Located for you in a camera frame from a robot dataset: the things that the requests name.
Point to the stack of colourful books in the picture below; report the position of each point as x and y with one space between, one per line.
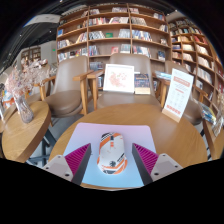
208 113

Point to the small distant wooden bookshelf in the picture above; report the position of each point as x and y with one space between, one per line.
31 55

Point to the round wooden side table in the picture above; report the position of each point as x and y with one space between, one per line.
23 133
216 143

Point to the wide wooden bookshelf unit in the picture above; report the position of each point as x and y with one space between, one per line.
113 30

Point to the white sign on wooden base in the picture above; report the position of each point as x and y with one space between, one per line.
178 93

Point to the dark cover book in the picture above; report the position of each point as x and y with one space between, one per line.
142 83

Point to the pink blue gradient mouse pad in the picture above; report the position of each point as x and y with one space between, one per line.
86 135

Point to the colourful book display stand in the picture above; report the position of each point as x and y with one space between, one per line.
5 100

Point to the white orange patterned computer mouse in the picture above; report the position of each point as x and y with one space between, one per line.
112 155

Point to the white framed floral picture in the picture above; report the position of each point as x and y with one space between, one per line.
118 78

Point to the curved wooden bookshelf unit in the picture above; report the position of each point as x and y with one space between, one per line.
196 50

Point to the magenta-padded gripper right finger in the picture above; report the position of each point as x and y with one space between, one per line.
146 159

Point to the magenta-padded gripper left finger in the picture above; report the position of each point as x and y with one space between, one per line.
77 159

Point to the brown leather wooden armchair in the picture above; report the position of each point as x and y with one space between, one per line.
195 110
68 90
128 60

